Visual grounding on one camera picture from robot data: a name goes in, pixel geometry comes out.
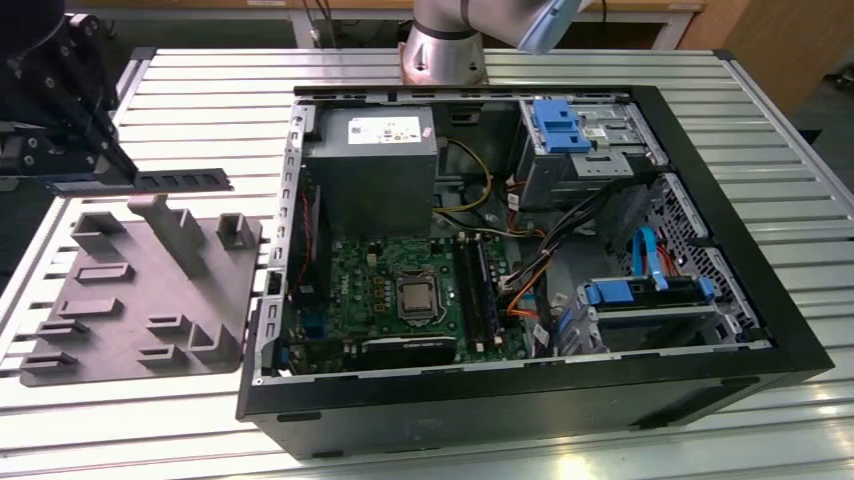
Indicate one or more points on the wooden cabinet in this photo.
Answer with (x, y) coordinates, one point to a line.
(788, 50)

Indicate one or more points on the green motherboard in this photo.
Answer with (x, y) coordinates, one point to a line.
(361, 280)

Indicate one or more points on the black open PC case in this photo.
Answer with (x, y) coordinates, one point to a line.
(467, 415)

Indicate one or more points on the metal disk bay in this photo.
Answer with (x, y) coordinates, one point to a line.
(661, 311)

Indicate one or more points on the metal drive cage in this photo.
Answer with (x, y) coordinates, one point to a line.
(601, 170)

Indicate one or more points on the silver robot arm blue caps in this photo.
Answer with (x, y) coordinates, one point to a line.
(441, 55)

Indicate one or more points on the black graphics card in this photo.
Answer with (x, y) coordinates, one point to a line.
(401, 352)

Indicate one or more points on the blue drive bay latch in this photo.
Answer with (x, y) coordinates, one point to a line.
(557, 125)

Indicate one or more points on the grey parts rack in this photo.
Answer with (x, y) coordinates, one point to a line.
(154, 280)

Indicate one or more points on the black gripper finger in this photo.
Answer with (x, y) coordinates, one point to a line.
(80, 90)
(40, 150)

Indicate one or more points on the black RAM slot white clips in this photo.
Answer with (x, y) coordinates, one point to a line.
(471, 292)

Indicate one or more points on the hard disk in blue carrier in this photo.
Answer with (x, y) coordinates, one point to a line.
(617, 292)

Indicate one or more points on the grey power supply unit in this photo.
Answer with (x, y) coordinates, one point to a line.
(367, 190)

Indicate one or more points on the wooden desk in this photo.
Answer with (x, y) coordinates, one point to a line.
(641, 12)

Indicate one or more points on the silver CPU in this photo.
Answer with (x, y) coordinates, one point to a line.
(417, 296)

